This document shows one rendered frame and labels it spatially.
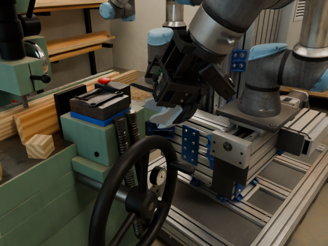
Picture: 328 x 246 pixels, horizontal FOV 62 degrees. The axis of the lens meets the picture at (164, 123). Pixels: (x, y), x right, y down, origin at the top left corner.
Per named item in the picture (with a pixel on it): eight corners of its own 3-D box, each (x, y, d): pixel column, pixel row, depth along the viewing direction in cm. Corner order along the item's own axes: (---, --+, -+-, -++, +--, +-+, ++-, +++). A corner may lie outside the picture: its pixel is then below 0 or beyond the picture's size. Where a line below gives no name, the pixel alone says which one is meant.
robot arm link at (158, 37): (142, 61, 124) (141, 29, 118) (157, 55, 134) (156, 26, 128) (165, 64, 118) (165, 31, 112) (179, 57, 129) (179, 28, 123)
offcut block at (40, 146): (38, 148, 60) (35, 133, 58) (54, 149, 59) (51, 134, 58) (28, 158, 56) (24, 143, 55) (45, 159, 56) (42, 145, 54)
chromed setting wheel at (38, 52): (45, 87, 78) (36, 43, 73) (19, 80, 84) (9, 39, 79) (54, 84, 81) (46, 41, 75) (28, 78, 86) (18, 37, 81)
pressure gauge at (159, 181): (156, 194, 89) (156, 174, 85) (147, 190, 91) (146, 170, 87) (166, 184, 94) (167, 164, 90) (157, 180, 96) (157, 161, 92)
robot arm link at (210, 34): (231, 8, 43) (257, 40, 39) (215, 32, 46) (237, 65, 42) (193, -5, 39) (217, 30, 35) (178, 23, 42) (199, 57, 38)
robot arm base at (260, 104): (249, 98, 109) (253, 73, 105) (287, 108, 100) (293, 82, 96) (229, 109, 99) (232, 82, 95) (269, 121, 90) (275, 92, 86)
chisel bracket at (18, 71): (22, 103, 60) (12, 65, 57) (-13, 92, 67) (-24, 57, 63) (50, 93, 66) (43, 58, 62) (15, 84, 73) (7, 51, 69)
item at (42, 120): (27, 146, 60) (19, 117, 57) (21, 144, 61) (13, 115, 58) (100, 110, 78) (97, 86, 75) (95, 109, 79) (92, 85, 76)
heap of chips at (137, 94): (139, 101, 84) (139, 95, 83) (114, 95, 89) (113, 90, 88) (152, 94, 90) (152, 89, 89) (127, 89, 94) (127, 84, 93)
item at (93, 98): (104, 127, 56) (101, 102, 53) (67, 115, 61) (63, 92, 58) (141, 106, 66) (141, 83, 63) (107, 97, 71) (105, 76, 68)
